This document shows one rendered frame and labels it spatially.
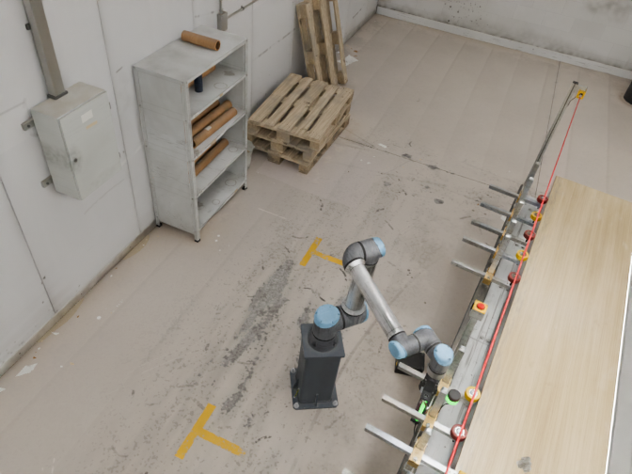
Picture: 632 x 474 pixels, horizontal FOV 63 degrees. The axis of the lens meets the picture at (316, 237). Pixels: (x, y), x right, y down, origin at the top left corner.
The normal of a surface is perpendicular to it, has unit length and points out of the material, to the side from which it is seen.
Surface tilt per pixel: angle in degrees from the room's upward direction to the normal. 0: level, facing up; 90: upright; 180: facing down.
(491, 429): 0
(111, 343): 0
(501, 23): 90
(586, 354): 0
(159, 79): 90
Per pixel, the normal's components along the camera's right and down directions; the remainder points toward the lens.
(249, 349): 0.10, -0.72
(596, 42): -0.40, 0.61
